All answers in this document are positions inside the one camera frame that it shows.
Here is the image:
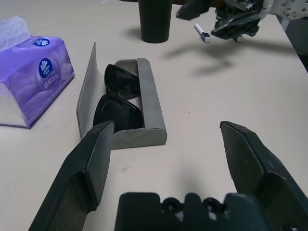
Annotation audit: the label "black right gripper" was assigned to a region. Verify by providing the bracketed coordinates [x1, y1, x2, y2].
[175, 0, 265, 42]

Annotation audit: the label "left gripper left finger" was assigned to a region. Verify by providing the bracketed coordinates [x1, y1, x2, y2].
[28, 120, 115, 231]

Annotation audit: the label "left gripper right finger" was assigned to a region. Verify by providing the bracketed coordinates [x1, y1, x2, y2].
[220, 121, 308, 231]

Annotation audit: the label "white marker with black cap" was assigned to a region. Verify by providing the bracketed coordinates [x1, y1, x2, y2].
[193, 23, 211, 44]

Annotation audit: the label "black sunglasses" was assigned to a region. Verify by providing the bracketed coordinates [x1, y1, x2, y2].
[92, 64, 142, 134]

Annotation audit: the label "grey glasses case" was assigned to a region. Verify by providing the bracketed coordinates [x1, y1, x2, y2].
[76, 42, 168, 150]

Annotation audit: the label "black plastic cup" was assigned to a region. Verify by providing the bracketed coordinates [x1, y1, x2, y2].
[138, 0, 173, 44]

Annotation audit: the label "purple tissue pack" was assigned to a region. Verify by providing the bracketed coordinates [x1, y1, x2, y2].
[0, 15, 76, 128]

